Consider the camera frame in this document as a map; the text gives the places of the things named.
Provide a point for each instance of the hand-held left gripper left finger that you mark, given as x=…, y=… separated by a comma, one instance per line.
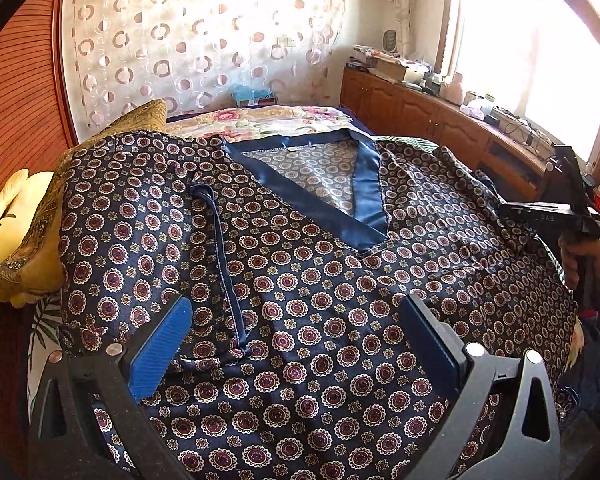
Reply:
x=157, y=355

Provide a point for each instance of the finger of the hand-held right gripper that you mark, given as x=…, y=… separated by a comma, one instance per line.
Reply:
x=515, y=210

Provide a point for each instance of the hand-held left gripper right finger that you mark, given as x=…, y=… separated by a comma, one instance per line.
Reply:
x=432, y=350

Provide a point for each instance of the navy medallion print shirt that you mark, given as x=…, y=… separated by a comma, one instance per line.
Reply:
x=305, y=285

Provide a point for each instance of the person's right hand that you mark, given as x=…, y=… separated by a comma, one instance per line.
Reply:
x=570, y=260

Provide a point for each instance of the white plastic bag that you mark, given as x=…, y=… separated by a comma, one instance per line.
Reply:
x=476, y=109

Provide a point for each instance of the leaf print bedsheet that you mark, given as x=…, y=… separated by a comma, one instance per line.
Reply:
x=42, y=320

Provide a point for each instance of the pink bottle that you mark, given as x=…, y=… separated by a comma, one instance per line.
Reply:
x=451, y=90

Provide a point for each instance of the wooden cabinet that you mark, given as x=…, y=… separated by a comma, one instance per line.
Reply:
x=415, y=110

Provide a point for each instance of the gold patterned pillow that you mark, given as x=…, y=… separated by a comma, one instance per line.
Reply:
x=35, y=240

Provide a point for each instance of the window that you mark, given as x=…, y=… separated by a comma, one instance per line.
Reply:
x=505, y=35

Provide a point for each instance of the cardboard box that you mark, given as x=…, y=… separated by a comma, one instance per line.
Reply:
x=392, y=70

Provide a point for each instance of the small round fan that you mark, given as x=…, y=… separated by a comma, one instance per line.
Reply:
x=390, y=40

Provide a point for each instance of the yellow plush toy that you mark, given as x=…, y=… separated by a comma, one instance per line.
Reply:
x=15, y=195

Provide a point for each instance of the beige window curtain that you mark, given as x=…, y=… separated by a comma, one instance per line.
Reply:
x=405, y=5

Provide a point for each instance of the floral blanket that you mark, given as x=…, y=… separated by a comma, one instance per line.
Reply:
x=260, y=117

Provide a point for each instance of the teal plastic bag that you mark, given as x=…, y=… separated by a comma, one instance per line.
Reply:
x=250, y=95

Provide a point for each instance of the wooden slatted door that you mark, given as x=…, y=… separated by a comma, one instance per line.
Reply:
x=20, y=85

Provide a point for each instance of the circle print sheer curtain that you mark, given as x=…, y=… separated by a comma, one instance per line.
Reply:
x=180, y=50

